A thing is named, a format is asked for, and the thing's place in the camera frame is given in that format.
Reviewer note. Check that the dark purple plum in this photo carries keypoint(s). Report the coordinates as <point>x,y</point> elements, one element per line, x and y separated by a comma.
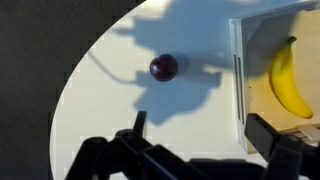
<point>163,67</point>

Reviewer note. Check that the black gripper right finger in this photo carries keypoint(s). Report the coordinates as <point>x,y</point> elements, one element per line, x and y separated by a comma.
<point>283,156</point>

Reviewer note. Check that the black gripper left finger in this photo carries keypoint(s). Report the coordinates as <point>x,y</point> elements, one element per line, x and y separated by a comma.
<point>126,156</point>

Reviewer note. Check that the yellow banana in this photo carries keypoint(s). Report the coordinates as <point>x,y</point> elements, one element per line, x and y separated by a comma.
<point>283,80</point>

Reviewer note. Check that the light wooden crate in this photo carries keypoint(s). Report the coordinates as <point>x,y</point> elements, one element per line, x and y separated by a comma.
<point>257,110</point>

